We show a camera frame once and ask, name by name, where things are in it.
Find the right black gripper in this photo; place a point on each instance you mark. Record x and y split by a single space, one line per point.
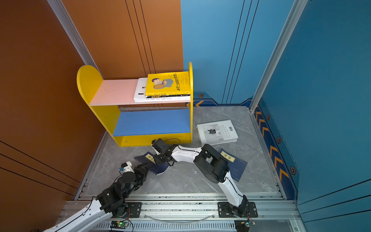
158 163

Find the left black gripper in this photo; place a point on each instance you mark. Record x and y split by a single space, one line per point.
142 172

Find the dark blue book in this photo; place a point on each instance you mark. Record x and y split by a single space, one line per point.
237 166
153 167

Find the black book with orange title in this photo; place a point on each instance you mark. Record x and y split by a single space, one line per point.
167 96

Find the white book with brown bars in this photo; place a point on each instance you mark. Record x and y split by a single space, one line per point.
140 94

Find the yellow cartoon cover book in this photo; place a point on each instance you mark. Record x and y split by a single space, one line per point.
167 84

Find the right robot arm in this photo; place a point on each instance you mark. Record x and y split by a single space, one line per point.
215 168

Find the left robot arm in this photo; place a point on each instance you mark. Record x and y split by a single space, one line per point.
111 203

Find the yellow pink blue bookshelf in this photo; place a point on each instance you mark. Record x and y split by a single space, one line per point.
130 123

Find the left green circuit board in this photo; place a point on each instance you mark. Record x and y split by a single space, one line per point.
118 225

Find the grey white photo book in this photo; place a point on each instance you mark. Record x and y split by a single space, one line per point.
218 132

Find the right circuit board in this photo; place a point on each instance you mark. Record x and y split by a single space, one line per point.
243 225

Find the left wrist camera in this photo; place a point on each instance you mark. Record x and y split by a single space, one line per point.
126 167

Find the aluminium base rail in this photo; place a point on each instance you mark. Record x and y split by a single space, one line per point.
198 212

